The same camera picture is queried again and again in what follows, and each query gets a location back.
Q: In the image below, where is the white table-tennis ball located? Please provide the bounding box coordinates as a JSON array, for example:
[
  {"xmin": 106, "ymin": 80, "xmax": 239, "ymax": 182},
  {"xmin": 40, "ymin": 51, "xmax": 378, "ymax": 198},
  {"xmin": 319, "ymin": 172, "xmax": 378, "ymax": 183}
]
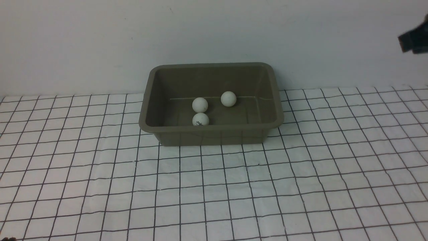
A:
[
  {"xmin": 192, "ymin": 97, "xmax": 208, "ymax": 113},
  {"xmin": 220, "ymin": 91, "xmax": 237, "ymax": 107},
  {"xmin": 192, "ymin": 113, "xmax": 209, "ymax": 126}
]

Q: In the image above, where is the olive green plastic bin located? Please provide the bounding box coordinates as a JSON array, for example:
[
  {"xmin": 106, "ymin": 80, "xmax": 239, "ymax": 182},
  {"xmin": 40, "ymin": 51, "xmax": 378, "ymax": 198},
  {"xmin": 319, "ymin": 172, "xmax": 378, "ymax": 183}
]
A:
[{"xmin": 139, "ymin": 62, "xmax": 284, "ymax": 146}]

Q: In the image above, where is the white black-grid tablecloth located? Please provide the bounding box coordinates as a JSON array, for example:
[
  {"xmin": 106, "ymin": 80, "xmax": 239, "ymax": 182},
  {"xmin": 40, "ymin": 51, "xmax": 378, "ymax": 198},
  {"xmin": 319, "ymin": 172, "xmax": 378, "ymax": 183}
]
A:
[{"xmin": 0, "ymin": 86, "xmax": 428, "ymax": 241}]

